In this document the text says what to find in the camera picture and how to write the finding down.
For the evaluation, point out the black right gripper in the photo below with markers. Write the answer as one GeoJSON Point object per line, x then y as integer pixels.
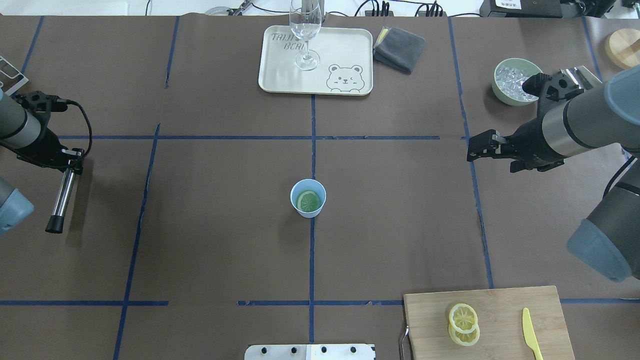
{"type": "Point", "coordinates": [530, 140]}

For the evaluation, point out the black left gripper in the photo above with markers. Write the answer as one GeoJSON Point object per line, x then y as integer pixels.
{"type": "Point", "coordinates": [46, 146]}

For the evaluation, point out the steel muddler black tip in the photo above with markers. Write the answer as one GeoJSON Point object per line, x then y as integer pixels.
{"type": "Point", "coordinates": [56, 220]}

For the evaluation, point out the yellow lemon slice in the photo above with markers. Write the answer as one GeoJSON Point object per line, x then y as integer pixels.
{"type": "Point", "coordinates": [463, 318]}
{"type": "Point", "coordinates": [308, 202]}
{"type": "Point", "coordinates": [464, 339]}

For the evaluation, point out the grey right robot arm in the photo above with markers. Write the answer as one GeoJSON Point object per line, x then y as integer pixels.
{"type": "Point", "coordinates": [579, 116]}

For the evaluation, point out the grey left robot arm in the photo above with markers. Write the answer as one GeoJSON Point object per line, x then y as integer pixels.
{"type": "Point", "coordinates": [25, 132]}

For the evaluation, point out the light blue paper cup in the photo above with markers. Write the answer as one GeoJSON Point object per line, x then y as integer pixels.
{"type": "Point", "coordinates": [308, 184]}

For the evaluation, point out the green bowl of ice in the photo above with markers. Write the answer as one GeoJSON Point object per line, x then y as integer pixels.
{"type": "Point", "coordinates": [508, 78]}

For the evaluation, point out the stainless steel ice scoop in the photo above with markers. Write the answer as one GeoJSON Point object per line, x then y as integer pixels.
{"type": "Point", "coordinates": [584, 77]}

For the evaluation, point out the dark grey folded cloth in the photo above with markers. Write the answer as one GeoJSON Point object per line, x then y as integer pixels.
{"type": "Point", "coordinates": [398, 48]}

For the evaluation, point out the round wooden stand base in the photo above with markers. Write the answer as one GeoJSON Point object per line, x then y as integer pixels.
{"type": "Point", "coordinates": [622, 47]}

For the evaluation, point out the cream bear print tray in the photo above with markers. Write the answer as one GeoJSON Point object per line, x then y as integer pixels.
{"type": "Point", "coordinates": [345, 67]}

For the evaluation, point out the bamboo cutting board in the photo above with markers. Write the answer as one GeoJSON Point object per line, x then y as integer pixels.
{"type": "Point", "coordinates": [499, 314]}

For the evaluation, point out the yellow plastic knife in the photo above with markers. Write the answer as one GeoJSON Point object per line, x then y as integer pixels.
{"type": "Point", "coordinates": [529, 334]}

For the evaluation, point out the clear wine glass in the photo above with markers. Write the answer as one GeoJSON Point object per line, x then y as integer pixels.
{"type": "Point", "coordinates": [305, 22]}

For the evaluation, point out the white wire cup rack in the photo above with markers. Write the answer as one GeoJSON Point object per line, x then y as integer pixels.
{"type": "Point", "coordinates": [11, 78]}

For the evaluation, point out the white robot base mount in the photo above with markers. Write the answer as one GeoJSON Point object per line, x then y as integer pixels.
{"type": "Point", "coordinates": [324, 351]}

